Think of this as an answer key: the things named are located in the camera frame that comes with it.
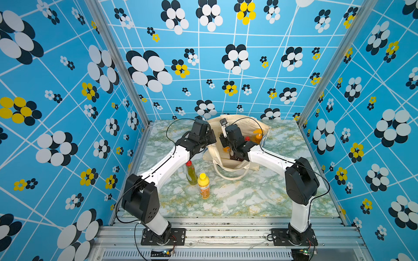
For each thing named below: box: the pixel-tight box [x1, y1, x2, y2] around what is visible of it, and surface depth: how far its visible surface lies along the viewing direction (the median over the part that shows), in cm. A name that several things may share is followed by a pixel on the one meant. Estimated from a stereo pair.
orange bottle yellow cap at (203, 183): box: [197, 172, 211, 200], surface depth 72 cm
